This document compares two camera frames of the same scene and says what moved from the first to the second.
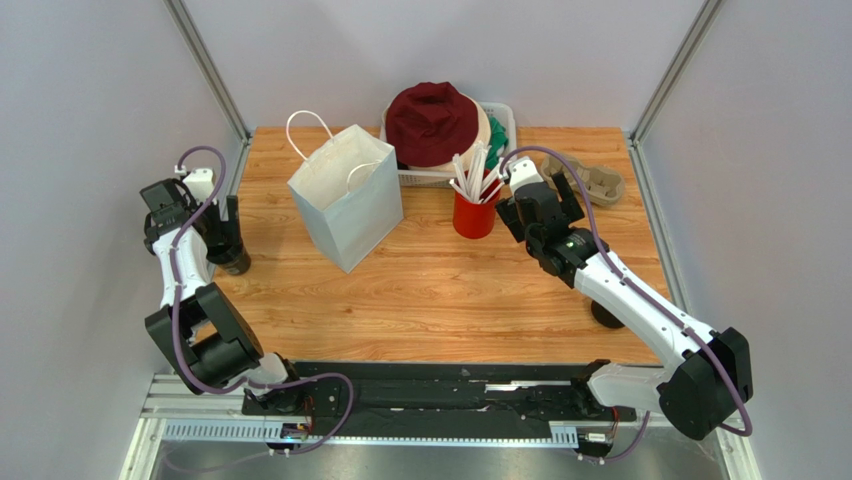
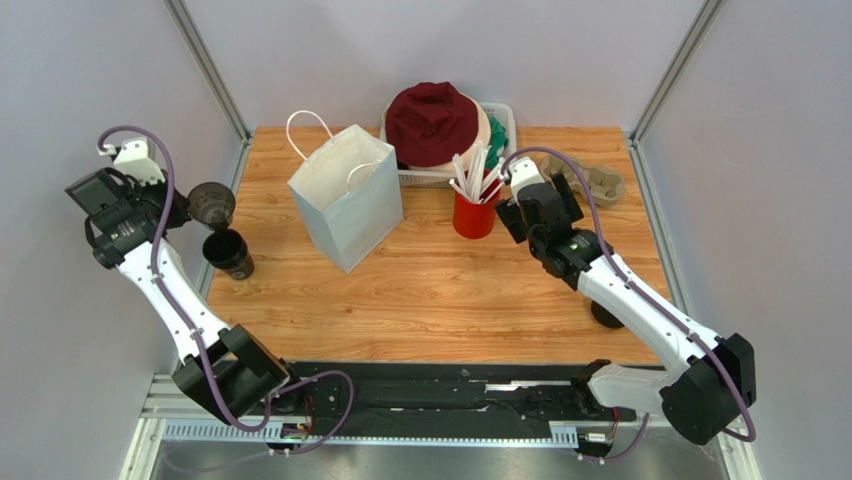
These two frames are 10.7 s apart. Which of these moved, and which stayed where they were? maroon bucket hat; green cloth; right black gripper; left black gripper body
Moved: left black gripper body
Stayed: right black gripper; green cloth; maroon bucket hat
